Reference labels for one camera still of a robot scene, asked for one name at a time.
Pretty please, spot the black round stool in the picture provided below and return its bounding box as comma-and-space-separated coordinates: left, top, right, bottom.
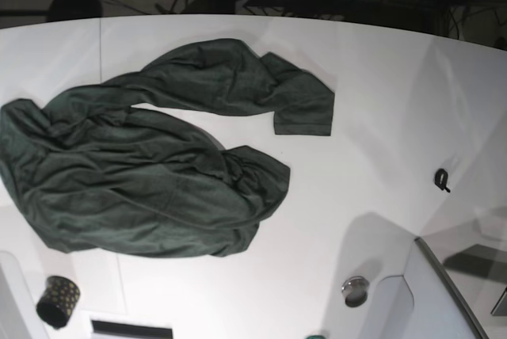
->
46, 0, 103, 22

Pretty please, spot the black white flat device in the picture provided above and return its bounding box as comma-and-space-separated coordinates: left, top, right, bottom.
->
90, 319, 174, 339

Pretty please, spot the black patterned cup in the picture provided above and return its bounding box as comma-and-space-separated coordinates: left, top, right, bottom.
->
36, 276, 81, 329

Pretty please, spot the dark green t-shirt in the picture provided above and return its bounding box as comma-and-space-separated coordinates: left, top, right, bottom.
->
1, 39, 335, 258

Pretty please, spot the small black clip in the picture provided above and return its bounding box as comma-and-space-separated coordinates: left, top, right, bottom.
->
433, 168, 451, 193

